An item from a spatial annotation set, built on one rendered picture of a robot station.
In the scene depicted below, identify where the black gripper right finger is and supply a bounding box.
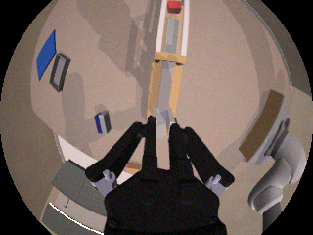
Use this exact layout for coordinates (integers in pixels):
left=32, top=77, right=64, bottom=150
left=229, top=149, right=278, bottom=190
left=166, top=107, right=235, bottom=205

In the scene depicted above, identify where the grey square stick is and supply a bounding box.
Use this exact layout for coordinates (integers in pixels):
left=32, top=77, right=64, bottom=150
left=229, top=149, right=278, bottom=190
left=160, top=61, right=175, bottom=87
left=156, top=86, right=171, bottom=139

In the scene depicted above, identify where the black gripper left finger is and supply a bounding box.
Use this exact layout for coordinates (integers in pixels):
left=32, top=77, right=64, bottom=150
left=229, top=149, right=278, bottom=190
left=85, top=106, right=159, bottom=206

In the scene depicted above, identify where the blue flat rectangular slab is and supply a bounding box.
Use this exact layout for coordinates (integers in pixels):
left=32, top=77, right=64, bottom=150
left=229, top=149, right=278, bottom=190
left=36, top=30, right=57, bottom=81

